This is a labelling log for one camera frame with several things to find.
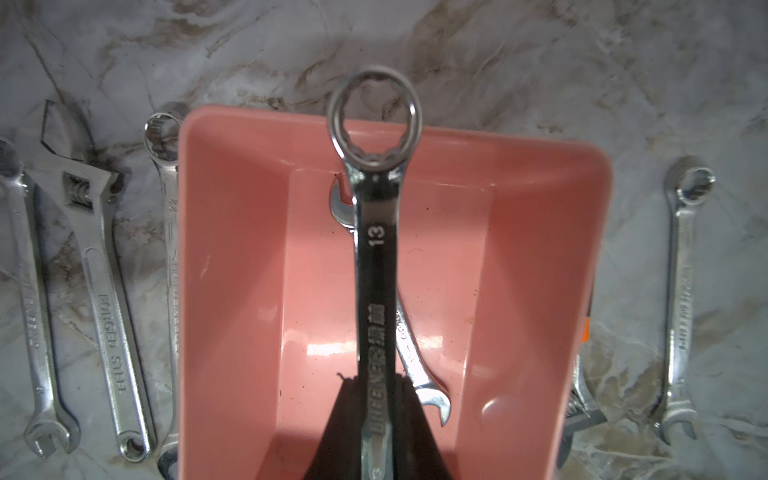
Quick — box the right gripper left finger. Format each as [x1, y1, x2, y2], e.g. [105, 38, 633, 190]
[304, 377, 363, 480]

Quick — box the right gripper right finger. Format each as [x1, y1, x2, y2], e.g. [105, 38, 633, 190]
[394, 374, 452, 480]

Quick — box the short silver open-end wrench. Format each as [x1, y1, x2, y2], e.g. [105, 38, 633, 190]
[329, 178, 452, 427]

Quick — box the orange handled adjustable wrench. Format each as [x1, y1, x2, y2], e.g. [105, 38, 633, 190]
[554, 287, 608, 470]

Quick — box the medium silver combination wrench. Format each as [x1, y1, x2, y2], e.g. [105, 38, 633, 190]
[1, 138, 80, 459]

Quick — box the small silver combination wrench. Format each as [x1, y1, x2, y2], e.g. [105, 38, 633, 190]
[327, 66, 423, 479]

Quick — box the large silver combination wrench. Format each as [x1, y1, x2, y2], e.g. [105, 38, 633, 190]
[144, 102, 189, 479]

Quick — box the long silver combination wrench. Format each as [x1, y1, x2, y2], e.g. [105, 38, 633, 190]
[15, 100, 156, 463]

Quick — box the smallest silver combination wrench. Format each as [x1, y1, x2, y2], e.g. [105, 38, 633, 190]
[650, 156, 716, 445]

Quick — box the pink plastic storage box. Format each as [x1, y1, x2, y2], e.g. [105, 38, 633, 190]
[179, 105, 613, 479]

